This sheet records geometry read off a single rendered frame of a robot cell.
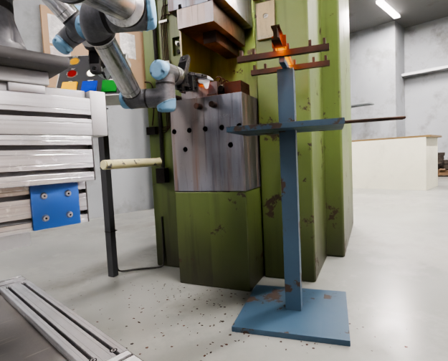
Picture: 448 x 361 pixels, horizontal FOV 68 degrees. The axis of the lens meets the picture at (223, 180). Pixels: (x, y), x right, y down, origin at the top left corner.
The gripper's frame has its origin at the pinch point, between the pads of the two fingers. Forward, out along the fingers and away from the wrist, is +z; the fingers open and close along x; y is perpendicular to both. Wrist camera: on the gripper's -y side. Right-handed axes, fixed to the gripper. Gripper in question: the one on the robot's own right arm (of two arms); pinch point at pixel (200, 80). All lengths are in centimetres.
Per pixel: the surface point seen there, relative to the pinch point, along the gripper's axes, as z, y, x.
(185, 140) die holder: -3.3, 28.2, -8.0
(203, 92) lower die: 2.7, 5.3, 0.4
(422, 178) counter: 420, 82, 141
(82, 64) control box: -13, -14, -62
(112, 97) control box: -13.3, 5.0, -42.5
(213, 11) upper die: 3.3, -31.8, 7.6
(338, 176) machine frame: 61, 51, 56
